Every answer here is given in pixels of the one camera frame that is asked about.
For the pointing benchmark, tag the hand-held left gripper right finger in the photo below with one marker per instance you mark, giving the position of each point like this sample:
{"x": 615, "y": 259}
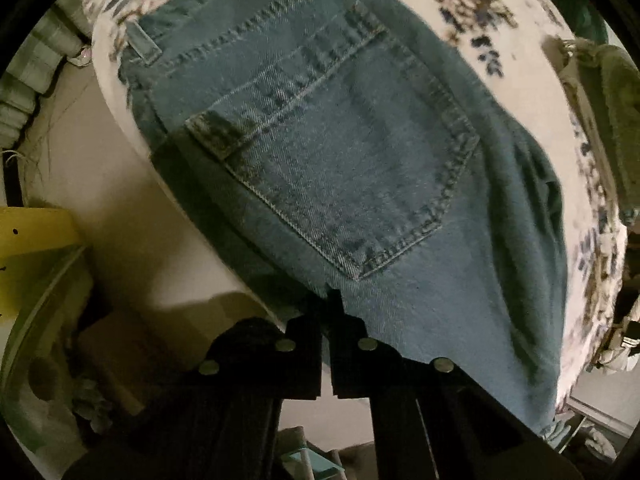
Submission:
{"x": 350, "y": 345}

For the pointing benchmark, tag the green towel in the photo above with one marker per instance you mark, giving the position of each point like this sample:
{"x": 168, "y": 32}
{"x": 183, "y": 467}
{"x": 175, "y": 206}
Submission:
{"x": 612, "y": 125}

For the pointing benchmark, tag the striped green cloth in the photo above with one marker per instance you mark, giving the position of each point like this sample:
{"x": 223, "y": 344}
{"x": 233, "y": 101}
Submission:
{"x": 35, "y": 75}

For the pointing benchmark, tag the teal small box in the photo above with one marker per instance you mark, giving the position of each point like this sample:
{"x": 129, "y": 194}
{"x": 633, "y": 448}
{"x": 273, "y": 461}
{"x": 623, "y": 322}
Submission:
{"x": 312, "y": 460}

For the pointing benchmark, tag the floral bed sheet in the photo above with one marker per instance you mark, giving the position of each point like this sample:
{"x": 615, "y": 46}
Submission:
{"x": 530, "y": 85}

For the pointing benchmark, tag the clear plastic bin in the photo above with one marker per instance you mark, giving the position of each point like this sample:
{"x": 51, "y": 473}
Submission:
{"x": 40, "y": 355}

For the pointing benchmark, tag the yellow box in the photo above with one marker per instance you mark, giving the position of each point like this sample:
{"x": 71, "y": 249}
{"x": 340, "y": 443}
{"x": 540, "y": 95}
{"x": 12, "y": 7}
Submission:
{"x": 32, "y": 252}

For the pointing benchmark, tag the blue denim pants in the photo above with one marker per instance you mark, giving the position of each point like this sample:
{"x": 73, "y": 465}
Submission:
{"x": 350, "y": 170}

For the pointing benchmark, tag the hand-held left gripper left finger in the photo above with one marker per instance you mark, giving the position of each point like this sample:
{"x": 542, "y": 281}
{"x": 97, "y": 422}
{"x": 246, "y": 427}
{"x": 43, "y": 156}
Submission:
{"x": 304, "y": 345}

